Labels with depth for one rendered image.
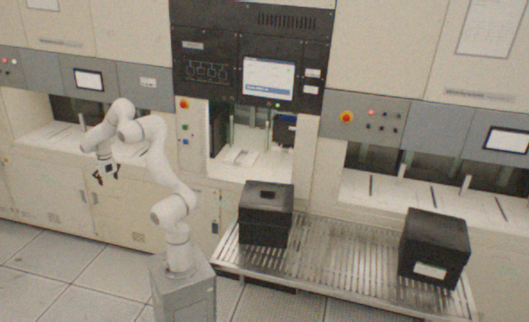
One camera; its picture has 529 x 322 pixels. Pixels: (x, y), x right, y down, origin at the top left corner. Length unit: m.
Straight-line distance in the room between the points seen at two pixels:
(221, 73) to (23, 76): 1.38
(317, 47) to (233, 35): 0.45
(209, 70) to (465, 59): 1.29
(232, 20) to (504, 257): 2.02
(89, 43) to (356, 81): 1.57
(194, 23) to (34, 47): 1.11
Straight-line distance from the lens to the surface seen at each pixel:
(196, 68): 2.30
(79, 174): 3.14
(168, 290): 1.99
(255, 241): 2.17
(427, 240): 2.07
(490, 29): 2.12
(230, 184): 2.54
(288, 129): 2.82
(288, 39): 2.10
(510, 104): 2.24
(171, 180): 1.81
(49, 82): 2.91
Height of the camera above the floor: 2.21
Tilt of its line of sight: 29 degrees down
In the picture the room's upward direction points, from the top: 3 degrees clockwise
